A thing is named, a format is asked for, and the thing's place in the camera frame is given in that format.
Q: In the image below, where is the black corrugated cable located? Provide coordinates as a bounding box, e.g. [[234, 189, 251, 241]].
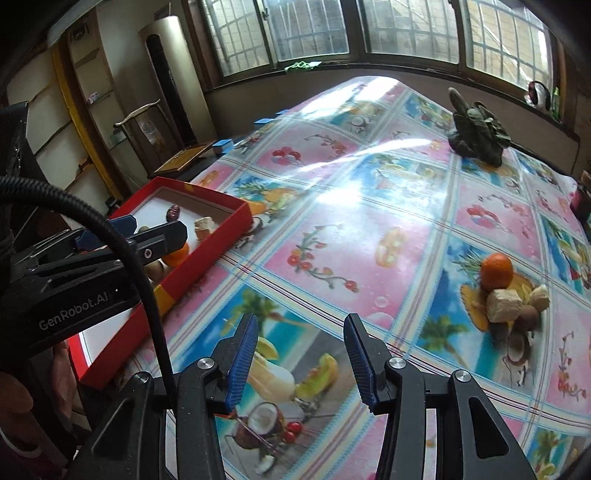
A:
[[0, 174, 180, 393]]

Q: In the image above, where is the beige sugarcane chunk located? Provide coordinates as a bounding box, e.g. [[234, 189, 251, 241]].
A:
[[193, 216, 216, 242]]

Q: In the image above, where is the wooden stool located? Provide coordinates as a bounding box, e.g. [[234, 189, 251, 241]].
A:
[[113, 99, 179, 177]]

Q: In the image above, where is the pale sugarcane wedge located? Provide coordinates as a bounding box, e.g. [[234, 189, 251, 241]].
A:
[[527, 284, 550, 312]]

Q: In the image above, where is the red jujube date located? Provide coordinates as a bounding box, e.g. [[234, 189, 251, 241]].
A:
[[165, 204, 180, 222]]

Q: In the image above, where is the tall white air conditioner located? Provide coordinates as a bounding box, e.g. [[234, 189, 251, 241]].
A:
[[139, 15, 217, 147]]

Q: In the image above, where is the person hand red sleeve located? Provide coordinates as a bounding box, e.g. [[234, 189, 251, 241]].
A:
[[1, 341, 77, 470]]

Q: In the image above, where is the green bottle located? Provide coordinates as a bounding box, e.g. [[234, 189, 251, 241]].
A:
[[551, 87, 560, 122]]

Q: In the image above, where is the red shallow box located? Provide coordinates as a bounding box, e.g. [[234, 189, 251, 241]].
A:
[[68, 177, 252, 389]]

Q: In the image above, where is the orange tangerine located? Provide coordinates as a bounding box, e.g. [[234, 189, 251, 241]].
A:
[[480, 253, 514, 291], [161, 242, 190, 268]]

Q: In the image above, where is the window with grille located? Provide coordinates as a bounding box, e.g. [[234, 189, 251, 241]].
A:
[[187, 1, 556, 90]]

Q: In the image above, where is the dark green leafy vegetable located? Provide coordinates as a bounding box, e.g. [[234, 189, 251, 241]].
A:
[[447, 87, 512, 168]]

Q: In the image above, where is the green item on sill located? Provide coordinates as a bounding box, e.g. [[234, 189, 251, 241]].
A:
[[284, 61, 322, 73]]

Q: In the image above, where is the colourful fruit print tablecloth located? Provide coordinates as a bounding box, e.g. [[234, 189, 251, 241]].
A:
[[164, 77, 590, 479]]

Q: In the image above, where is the beige sugarcane block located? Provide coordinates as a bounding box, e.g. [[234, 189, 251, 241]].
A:
[[486, 289, 523, 323]]

